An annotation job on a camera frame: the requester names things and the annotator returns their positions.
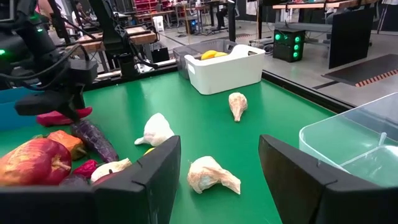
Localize wooden workbench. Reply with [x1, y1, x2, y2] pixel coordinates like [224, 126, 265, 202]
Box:
[63, 26, 158, 57]

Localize white stool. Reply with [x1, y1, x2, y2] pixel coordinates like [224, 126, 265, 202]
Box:
[152, 15, 165, 33]

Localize black upright panel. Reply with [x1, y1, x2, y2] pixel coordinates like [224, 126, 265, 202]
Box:
[328, 6, 376, 70]

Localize red and yellow apple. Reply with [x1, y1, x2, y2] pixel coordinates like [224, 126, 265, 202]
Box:
[0, 138, 73, 187]

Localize white garlic bulb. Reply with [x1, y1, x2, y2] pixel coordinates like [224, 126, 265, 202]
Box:
[134, 112, 176, 148]

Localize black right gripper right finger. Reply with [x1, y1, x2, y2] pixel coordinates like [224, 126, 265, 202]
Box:
[258, 134, 398, 224]

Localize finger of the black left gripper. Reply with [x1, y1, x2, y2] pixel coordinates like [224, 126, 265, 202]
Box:
[14, 90, 68, 116]
[62, 85, 86, 123]

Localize red storage shelves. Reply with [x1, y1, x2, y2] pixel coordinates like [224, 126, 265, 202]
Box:
[133, 0, 163, 15]

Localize pale tan garlic bulb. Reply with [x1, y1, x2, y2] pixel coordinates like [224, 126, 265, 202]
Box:
[187, 156, 242, 195]
[228, 91, 249, 123]

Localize clear plastic basket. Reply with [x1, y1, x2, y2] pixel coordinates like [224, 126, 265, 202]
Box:
[298, 92, 398, 175]

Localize long red pepper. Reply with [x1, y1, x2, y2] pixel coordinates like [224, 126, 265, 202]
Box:
[35, 106, 94, 128]

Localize small red pepper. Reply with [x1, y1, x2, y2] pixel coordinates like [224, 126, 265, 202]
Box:
[72, 159, 99, 180]

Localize black diagonal frame brace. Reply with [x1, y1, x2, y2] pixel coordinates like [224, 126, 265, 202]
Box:
[46, 0, 70, 45]

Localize white plastic basket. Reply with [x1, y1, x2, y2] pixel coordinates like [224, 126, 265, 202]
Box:
[183, 44, 266, 96]

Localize black computer with green lights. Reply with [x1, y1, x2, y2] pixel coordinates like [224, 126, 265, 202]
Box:
[272, 27, 307, 63]

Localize blue plastic basket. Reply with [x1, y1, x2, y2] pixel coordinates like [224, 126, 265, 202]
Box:
[0, 86, 43, 131]

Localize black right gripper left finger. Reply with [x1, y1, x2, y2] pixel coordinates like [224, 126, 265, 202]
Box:
[0, 135, 182, 224]

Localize black striped floor strip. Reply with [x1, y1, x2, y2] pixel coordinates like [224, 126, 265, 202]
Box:
[321, 53, 398, 88]

